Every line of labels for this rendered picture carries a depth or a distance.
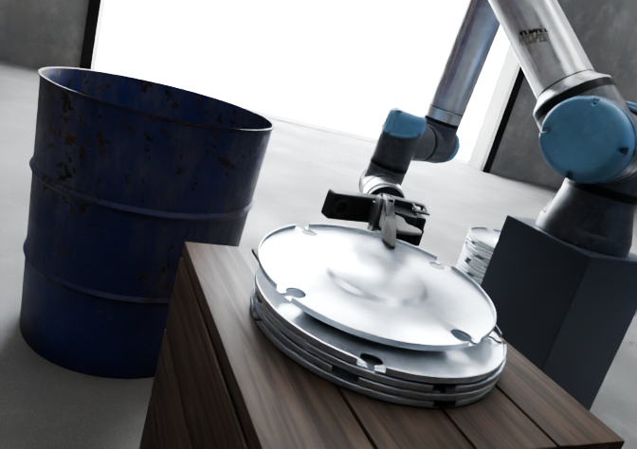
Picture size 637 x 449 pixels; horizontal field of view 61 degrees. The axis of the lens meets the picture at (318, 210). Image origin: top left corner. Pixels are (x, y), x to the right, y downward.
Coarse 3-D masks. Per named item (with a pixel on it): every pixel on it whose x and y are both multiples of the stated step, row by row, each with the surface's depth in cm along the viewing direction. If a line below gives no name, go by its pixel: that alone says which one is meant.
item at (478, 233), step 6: (474, 228) 172; (480, 228) 174; (486, 228) 176; (474, 234) 165; (480, 234) 167; (486, 234) 169; (492, 234) 171; (498, 234) 173; (486, 240) 162; (492, 240) 164; (492, 246) 154
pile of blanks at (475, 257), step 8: (472, 240) 161; (464, 248) 164; (472, 248) 160; (480, 248) 157; (488, 248) 155; (464, 256) 163; (472, 256) 159; (480, 256) 159; (488, 256) 154; (464, 264) 162; (472, 264) 161; (480, 264) 156; (464, 272) 162; (472, 272) 159; (480, 272) 156; (480, 280) 156
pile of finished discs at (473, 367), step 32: (256, 288) 57; (288, 320) 51; (288, 352) 51; (320, 352) 49; (352, 352) 50; (384, 352) 51; (416, 352) 53; (448, 352) 55; (480, 352) 57; (352, 384) 49; (384, 384) 49; (416, 384) 48; (448, 384) 51; (480, 384) 51
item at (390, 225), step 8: (384, 216) 80; (384, 224) 79; (392, 224) 78; (400, 224) 80; (408, 224) 81; (384, 232) 77; (392, 232) 77; (400, 232) 78; (408, 232) 78; (416, 232) 79; (384, 240) 77; (392, 240) 76; (392, 248) 76
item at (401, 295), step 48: (288, 240) 69; (336, 240) 73; (288, 288) 57; (336, 288) 60; (384, 288) 61; (432, 288) 66; (480, 288) 69; (384, 336) 53; (432, 336) 55; (480, 336) 58
